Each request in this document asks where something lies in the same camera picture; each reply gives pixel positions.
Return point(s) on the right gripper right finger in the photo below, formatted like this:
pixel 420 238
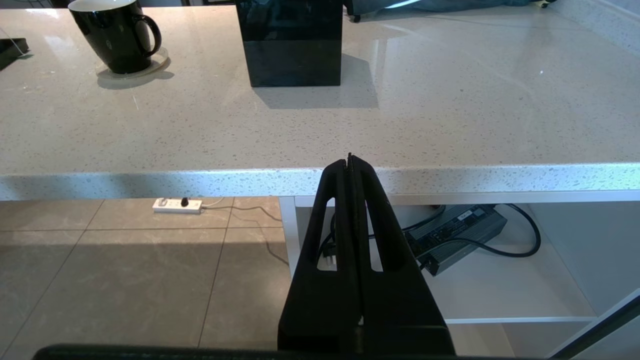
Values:
pixel 400 310

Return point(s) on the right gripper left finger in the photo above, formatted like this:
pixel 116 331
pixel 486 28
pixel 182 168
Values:
pixel 310 310

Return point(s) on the black power adapter brick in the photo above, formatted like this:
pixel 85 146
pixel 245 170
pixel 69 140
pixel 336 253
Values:
pixel 460 232

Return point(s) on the white floor power strip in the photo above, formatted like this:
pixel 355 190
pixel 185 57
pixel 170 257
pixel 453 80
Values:
pixel 175 205

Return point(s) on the black tissue box white top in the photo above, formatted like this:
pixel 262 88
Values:
pixel 290 45

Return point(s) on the round clear coaster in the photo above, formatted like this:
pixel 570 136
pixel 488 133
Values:
pixel 157 62

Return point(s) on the black mug white inside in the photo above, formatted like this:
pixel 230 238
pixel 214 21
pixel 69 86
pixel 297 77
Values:
pixel 115 40

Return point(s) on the black serving tray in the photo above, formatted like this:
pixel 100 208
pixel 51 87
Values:
pixel 10 46

